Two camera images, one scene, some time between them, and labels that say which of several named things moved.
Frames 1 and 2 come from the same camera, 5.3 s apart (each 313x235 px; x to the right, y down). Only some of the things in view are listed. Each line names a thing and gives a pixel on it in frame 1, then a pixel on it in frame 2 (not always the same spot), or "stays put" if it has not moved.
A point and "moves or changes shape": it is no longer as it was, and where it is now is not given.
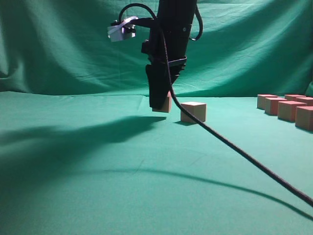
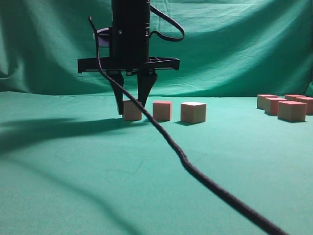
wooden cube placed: (199, 109) stays put
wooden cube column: (261, 100) stays put
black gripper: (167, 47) -> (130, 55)
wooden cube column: (271, 105) stays put
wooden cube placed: (167, 106) moves or changes shape
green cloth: (82, 152) stays put
